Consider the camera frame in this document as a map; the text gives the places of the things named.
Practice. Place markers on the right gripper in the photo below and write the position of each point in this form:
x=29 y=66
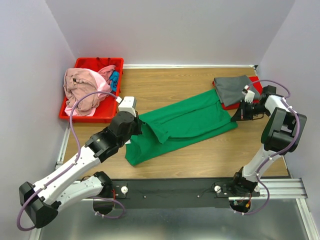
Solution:
x=240 y=114

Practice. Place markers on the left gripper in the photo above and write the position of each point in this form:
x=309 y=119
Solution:
x=138 y=122

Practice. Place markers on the green t shirt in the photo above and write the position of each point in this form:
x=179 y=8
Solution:
x=179 y=125

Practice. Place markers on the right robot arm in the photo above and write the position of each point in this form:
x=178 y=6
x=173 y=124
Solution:
x=281 y=135

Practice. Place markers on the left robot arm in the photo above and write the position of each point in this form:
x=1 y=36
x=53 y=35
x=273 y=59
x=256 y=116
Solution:
x=44 y=199

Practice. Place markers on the folded grey t shirt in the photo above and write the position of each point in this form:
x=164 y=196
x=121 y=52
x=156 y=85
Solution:
x=229 y=89

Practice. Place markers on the red plastic bin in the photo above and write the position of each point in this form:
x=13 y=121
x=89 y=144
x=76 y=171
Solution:
x=107 y=108

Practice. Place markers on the folded red t shirt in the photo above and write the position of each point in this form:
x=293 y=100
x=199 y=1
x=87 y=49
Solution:
x=256 y=88

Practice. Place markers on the blue shirt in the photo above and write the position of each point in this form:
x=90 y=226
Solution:
x=113 y=81

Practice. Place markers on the light pink shirt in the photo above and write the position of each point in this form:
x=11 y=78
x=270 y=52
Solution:
x=103 y=86

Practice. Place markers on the dusty pink shirt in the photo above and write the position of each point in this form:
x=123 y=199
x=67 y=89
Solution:
x=77 y=83

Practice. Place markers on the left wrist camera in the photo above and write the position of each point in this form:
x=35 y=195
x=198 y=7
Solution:
x=128 y=104

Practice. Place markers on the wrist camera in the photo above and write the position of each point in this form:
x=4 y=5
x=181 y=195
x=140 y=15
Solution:
x=128 y=104
x=249 y=95

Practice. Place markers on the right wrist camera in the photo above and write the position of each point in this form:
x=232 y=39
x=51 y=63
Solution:
x=249 y=95

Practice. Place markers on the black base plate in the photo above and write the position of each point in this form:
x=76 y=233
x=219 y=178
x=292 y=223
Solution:
x=174 y=193

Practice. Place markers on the aluminium table frame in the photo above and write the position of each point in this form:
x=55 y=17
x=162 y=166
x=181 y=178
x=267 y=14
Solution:
x=156 y=86

